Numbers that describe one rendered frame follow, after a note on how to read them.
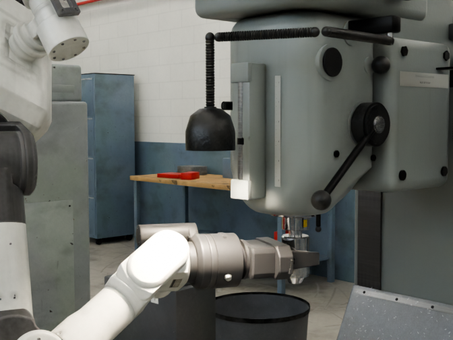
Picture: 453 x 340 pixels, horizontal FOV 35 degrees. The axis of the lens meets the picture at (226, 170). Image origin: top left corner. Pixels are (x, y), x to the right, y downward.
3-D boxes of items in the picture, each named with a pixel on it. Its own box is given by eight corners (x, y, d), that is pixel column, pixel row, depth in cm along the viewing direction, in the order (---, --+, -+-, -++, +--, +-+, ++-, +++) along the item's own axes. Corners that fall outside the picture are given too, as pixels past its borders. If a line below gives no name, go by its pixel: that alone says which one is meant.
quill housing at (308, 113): (306, 222, 106) (307, 4, 103) (214, 210, 121) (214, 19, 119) (382, 211, 118) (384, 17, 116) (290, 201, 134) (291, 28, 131)
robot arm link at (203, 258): (224, 273, 109) (151, 278, 105) (205, 301, 118) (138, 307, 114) (210, 209, 115) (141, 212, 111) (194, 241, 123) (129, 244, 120)
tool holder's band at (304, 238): (315, 241, 119) (315, 235, 119) (294, 244, 116) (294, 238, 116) (295, 237, 123) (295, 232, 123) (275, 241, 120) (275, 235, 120)
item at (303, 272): (315, 275, 120) (315, 241, 119) (294, 279, 117) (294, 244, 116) (295, 271, 123) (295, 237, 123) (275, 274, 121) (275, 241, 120)
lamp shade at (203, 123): (176, 150, 101) (176, 106, 100) (198, 148, 107) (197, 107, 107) (223, 151, 98) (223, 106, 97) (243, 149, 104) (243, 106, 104)
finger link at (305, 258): (317, 267, 119) (283, 269, 117) (317, 248, 119) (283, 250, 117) (321, 269, 117) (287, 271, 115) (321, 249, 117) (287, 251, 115)
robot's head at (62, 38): (30, 68, 108) (67, 34, 104) (4, 13, 110) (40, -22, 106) (61, 71, 114) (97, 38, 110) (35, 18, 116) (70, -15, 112)
